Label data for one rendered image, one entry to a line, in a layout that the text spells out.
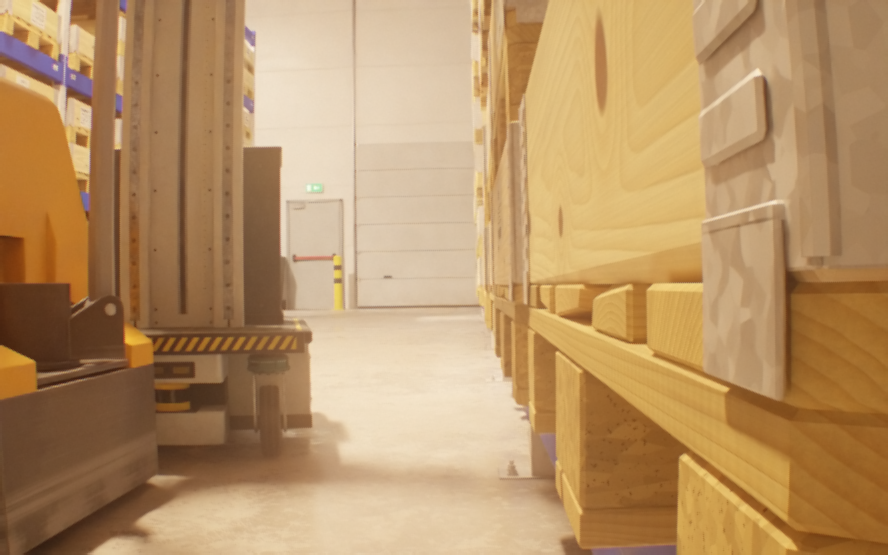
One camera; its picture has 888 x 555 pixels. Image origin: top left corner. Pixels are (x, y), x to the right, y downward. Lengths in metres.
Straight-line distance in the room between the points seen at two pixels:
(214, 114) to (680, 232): 2.25
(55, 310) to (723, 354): 1.46
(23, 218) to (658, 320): 1.58
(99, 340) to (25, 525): 0.41
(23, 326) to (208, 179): 1.04
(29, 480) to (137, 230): 1.17
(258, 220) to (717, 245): 2.39
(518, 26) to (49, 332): 0.96
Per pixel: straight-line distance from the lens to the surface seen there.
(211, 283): 2.44
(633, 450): 0.47
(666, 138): 0.25
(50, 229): 1.85
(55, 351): 1.58
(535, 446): 1.91
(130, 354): 1.77
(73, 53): 6.79
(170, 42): 2.55
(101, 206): 1.66
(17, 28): 6.16
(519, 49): 1.07
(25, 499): 1.39
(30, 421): 1.40
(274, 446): 2.16
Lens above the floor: 0.42
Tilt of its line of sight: 1 degrees up
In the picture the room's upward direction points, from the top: 1 degrees counter-clockwise
